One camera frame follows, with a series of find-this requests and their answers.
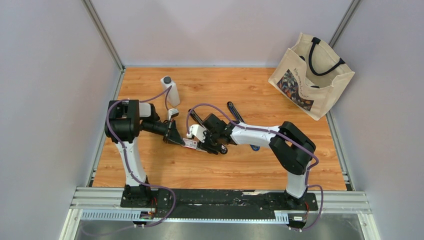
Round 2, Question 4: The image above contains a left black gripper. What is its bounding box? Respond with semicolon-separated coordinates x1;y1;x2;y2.
141;119;185;147

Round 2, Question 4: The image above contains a red white staple box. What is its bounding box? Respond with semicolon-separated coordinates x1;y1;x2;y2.
183;138;198;150

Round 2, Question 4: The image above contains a blue stapler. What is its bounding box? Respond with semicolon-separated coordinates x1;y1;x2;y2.
226;101;260;152

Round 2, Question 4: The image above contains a black stapler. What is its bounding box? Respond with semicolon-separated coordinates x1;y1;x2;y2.
190;110;228;155

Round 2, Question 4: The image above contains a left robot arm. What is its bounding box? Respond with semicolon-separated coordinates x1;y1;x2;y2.
104;99;185;208

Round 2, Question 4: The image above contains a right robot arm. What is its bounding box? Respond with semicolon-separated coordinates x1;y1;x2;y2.
186;113;316;210

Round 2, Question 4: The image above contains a white plastic bottle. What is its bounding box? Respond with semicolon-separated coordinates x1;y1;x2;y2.
160;75;181;107

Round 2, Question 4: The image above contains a beige canvas tote bag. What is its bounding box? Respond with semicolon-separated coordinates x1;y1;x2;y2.
268;33;355;121

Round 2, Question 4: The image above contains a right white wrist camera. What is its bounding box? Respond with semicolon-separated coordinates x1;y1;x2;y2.
186;124;207;143

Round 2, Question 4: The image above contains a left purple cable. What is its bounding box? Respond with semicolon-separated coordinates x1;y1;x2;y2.
105;85;178;229

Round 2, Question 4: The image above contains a purple cable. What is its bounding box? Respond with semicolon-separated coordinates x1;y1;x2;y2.
105;85;178;229
185;103;324;232

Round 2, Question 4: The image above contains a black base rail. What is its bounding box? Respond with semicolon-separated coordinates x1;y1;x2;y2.
133;189;319;219

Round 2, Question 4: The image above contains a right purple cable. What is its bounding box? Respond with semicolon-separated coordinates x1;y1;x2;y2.
185;103;324;232

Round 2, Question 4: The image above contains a white slotted cable duct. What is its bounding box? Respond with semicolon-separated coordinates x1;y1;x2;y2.
80;209;289;224

